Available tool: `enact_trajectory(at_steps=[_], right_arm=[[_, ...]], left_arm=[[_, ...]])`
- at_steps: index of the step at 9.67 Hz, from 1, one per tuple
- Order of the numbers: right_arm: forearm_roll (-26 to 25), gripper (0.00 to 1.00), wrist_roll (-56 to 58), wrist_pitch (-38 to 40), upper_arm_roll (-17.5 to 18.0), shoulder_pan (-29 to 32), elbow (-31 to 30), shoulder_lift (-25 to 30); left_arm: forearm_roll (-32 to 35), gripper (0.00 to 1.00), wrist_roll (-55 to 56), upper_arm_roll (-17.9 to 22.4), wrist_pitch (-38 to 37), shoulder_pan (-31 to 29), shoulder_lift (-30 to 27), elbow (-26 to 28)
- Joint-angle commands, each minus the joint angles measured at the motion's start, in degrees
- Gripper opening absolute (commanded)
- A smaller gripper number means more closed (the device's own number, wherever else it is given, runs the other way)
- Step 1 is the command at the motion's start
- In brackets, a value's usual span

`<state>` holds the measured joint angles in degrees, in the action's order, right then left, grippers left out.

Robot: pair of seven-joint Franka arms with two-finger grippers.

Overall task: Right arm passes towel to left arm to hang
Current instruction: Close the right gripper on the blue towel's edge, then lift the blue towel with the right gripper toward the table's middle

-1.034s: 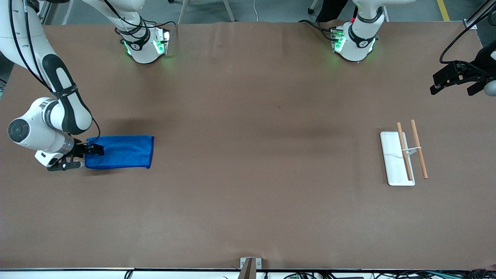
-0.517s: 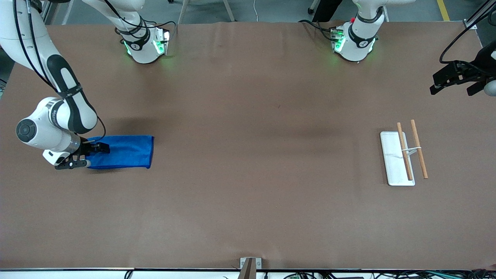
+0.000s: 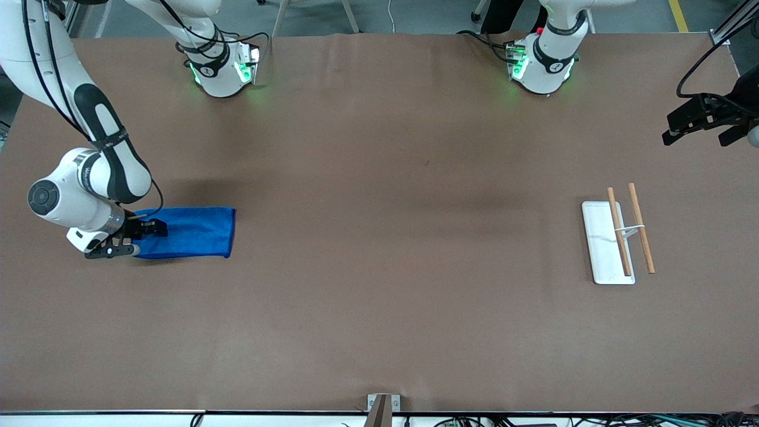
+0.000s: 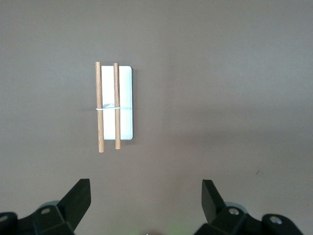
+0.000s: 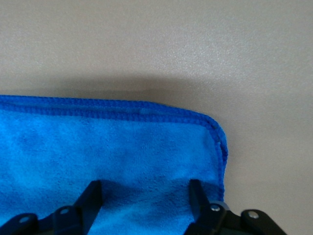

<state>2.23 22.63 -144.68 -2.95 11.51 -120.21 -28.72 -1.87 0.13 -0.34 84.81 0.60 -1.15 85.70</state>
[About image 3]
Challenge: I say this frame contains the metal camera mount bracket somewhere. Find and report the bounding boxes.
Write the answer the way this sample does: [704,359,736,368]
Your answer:
[366,393,401,427]

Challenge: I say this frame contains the brown paper table cover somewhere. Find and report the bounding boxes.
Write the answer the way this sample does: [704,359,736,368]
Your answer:
[0,33,759,414]

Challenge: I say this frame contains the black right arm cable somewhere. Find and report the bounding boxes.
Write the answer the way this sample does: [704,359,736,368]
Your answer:
[21,0,271,219]

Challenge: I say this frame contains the person in black trousers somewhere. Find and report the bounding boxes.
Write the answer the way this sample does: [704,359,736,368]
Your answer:
[471,0,549,35]

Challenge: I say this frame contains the white rack with wooden rods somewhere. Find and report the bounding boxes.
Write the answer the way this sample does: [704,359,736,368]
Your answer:
[581,183,656,285]

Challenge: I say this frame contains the grey stand legs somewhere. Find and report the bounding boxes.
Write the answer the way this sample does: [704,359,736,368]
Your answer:
[270,0,361,37]

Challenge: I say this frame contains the cable bundle under table edge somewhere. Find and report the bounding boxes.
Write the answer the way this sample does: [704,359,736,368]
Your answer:
[433,412,759,427]

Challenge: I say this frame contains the aluminium frame post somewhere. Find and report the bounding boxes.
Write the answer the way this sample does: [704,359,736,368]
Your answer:
[58,0,81,37]
[709,0,759,46]

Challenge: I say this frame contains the blue microfiber towel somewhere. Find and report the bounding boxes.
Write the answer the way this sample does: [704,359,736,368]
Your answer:
[133,206,237,260]

